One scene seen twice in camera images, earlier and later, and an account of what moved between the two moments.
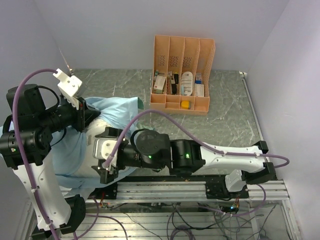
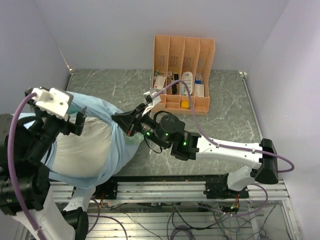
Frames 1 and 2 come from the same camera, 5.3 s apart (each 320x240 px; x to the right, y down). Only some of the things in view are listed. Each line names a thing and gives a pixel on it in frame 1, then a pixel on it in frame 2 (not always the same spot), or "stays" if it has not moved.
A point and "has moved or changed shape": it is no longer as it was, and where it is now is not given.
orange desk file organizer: [182, 74] stays
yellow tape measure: [186, 104] stays
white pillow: [95, 126] has moved or changed shape
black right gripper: [109, 174] to [130, 120]
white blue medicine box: [199, 85] stays
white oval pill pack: [186, 85] stays
